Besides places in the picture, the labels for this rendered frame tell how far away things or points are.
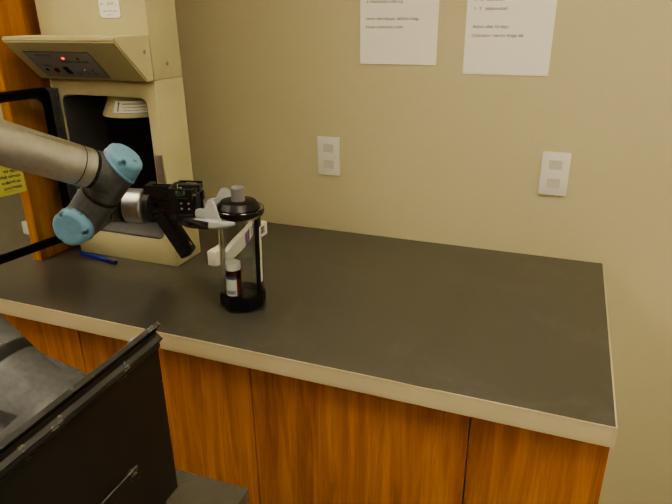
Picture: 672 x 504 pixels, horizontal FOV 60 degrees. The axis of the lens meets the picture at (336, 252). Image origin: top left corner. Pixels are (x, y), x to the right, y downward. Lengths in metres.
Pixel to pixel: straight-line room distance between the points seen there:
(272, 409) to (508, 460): 0.48
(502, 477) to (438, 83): 0.98
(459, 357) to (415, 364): 0.09
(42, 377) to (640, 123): 1.38
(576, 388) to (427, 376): 0.26
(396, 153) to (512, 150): 0.32
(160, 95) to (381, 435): 0.92
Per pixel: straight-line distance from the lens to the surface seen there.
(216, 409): 1.36
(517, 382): 1.12
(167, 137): 1.51
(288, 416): 1.26
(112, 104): 1.60
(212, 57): 1.89
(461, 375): 1.11
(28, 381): 0.72
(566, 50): 1.59
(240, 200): 1.25
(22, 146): 1.12
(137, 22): 1.49
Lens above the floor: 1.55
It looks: 22 degrees down
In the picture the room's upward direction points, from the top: 1 degrees counter-clockwise
